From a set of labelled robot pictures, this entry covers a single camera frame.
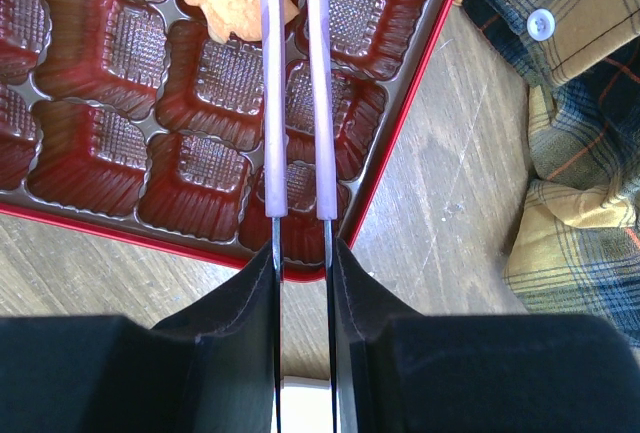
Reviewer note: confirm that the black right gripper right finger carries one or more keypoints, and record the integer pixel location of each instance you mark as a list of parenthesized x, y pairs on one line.
[(394, 369)]

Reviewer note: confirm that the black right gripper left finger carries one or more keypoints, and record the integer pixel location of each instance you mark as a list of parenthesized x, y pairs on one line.
[(211, 367)]

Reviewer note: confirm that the pink tongs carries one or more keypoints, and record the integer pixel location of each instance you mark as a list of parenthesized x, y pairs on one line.
[(275, 165)]

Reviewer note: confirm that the red cookie box with tray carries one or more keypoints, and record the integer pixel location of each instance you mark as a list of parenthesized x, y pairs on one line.
[(123, 118)]

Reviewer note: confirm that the yellow plaid shirt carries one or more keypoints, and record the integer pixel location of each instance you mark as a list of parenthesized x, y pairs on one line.
[(577, 248)]

